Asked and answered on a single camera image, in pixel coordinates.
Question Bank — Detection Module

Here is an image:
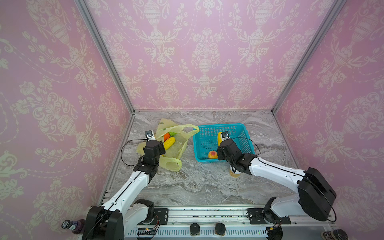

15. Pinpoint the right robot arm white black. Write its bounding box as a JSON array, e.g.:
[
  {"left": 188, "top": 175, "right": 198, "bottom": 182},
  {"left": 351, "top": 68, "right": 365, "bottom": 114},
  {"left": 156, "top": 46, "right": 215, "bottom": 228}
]
[{"left": 217, "top": 139, "right": 337, "bottom": 224}]

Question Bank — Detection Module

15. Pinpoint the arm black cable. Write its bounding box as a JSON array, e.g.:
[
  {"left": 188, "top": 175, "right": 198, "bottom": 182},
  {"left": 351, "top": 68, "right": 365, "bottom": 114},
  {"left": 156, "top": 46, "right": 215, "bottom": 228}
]
[
  {"left": 229, "top": 136, "right": 337, "bottom": 223},
  {"left": 120, "top": 138, "right": 149, "bottom": 167}
]

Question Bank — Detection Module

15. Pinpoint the aluminium frame post right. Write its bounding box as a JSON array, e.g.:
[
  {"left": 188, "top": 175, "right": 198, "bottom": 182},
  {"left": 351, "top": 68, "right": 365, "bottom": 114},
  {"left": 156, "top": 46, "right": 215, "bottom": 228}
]
[{"left": 271, "top": 0, "right": 347, "bottom": 116}]

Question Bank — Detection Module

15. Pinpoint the purple bottle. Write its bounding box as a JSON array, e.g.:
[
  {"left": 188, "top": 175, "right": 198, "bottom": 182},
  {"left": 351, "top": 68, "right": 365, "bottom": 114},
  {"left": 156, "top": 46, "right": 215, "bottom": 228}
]
[{"left": 61, "top": 219, "right": 85, "bottom": 235}]

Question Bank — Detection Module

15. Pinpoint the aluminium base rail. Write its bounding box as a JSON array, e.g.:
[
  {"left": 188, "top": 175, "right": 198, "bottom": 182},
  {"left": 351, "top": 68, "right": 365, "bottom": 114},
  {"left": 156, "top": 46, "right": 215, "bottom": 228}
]
[{"left": 125, "top": 205, "right": 337, "bottom": 240}]

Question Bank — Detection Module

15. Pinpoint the yellow toy corn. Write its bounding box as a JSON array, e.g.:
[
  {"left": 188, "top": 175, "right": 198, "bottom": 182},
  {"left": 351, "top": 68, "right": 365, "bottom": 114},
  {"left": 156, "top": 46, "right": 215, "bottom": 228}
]
[{"left": 164, "top": 137, "right": 176, "bottom": 150}]

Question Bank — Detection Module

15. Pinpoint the aluminium frame post left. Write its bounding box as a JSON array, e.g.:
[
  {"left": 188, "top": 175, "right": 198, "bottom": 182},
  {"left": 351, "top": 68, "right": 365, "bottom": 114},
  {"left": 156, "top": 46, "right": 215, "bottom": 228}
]
[{"left": 75, "top": 0, "right": 135, "bottom": 116}]

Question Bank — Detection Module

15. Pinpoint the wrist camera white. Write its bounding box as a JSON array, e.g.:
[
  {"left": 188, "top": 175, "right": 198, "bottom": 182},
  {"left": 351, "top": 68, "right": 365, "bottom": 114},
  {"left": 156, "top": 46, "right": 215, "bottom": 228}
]
[
  {"left": 221, "top": 131, "right": 230, "bottom": 141},
  {"left": 145, "top": 130, "right": 156, "bottom": 141}
]

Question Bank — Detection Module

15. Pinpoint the yellow toy banana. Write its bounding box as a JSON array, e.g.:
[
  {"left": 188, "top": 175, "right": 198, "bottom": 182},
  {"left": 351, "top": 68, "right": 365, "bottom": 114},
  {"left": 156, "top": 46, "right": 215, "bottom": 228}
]
[{"left": 217, "top": 132, "right": 223, "bottom": 146}]

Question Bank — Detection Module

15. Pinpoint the black knob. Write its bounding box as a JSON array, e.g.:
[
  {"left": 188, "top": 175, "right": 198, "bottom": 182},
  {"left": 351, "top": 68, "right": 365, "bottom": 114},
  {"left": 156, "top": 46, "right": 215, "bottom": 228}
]
[
  {"left": 215, "top": 223, "right": 226, "bottom": 236},
  {"left": 190, "top": 223, "right": 201, "bottom": 236}
]

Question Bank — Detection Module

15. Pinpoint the orange toy fruit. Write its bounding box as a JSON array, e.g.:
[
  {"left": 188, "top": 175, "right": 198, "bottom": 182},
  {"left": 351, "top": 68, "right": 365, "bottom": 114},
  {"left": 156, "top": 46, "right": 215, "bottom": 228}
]
[{"left": 163, "top": 133, "right": 171, "bottom": 142}]

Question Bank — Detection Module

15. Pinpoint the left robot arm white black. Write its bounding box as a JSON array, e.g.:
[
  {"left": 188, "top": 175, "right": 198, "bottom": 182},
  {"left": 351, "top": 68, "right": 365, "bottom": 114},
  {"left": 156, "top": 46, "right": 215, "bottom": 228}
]
[{"left": 82, "top": 139, "right": 166, "bottom": 240}]

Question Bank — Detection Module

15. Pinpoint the teal plastic basket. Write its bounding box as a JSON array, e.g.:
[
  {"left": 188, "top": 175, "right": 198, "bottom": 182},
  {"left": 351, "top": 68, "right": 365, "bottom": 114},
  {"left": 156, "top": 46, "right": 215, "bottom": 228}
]
[{"left": 193, "top": 123, "right": 255, "bottom": 164}]

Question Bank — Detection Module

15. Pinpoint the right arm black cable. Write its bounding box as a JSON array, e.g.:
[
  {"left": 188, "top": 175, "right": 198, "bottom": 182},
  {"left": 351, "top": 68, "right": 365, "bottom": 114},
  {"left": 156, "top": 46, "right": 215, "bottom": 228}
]
[{"left": 229, "top": 136, "right": 337, "bottom": 223}]

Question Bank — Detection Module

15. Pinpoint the black knob left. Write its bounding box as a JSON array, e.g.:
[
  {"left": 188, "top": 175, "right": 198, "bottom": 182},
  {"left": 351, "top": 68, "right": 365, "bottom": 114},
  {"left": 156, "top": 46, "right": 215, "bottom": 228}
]
[{"left": 190, "top": 223, "right": 201, "bottom": 236}]

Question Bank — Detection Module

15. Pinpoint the black knob right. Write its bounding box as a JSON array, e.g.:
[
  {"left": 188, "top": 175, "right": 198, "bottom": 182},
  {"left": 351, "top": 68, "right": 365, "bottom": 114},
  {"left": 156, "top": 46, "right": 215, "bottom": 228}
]
[{"left": 215, "top": 223, "right": 226, "bottom": 236}]

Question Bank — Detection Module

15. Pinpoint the yellow toy fruit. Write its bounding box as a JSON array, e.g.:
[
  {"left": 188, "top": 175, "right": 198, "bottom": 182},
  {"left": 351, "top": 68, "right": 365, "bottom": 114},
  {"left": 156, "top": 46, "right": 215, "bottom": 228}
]
[{"left": 208, "top": 151, "right": 218, "bottom": 159}]

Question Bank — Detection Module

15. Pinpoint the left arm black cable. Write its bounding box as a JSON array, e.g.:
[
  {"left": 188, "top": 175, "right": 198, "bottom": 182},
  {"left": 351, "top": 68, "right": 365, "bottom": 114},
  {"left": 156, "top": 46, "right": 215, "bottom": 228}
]
[{"left": 120, "top": 138, "right": 149, "bottom": 167}]

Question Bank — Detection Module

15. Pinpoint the small white round object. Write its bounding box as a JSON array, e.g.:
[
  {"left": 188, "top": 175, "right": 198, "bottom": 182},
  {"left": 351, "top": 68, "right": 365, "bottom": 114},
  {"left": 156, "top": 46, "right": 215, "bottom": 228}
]
[{"left": 229, "top": 168, "right": 241, "bottom": 178}]

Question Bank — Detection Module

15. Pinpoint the aluminium frame post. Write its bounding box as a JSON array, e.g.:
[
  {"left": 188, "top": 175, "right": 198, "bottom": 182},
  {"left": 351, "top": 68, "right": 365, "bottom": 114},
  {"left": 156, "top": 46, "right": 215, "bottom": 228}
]
[
  {"left": 271, "top": 0, "right": 347, "bottom": 116},
  {"left": 75, "top": 0, "right": 135, "bottom": 116}
]

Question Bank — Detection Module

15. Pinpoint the dark jar bottom right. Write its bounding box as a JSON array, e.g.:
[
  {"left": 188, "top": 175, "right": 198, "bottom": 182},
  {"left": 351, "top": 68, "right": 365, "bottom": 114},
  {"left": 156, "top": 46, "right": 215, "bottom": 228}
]
[{"left": 321, "top": 229, "right": 349, "bottom": 240}]

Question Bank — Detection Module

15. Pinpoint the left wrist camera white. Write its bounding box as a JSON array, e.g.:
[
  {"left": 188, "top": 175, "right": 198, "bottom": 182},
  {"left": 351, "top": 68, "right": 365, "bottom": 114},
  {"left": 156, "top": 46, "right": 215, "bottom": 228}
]
[{"left": 145, "top": 130, "right": 156, "bottom": 141}]

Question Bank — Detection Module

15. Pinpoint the circuit board with wires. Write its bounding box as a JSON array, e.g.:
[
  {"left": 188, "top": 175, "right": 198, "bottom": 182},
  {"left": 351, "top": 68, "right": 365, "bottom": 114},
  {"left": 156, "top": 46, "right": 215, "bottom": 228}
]
[{"left": 138, "top": 228, "right": 158, "bottom": 236}]

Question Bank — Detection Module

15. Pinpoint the yellow-green plastic bag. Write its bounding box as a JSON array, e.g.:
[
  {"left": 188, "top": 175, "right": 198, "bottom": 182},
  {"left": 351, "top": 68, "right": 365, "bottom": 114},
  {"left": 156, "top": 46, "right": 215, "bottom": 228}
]
[{"left": 137, "top": 119, "right": 199, "bottom": 172}]

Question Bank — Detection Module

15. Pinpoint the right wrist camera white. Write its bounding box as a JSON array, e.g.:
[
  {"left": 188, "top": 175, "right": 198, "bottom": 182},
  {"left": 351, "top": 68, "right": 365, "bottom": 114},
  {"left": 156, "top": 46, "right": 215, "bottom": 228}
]
[{"left": 221, "top": 131, "right": 230, "bottom": 141}]

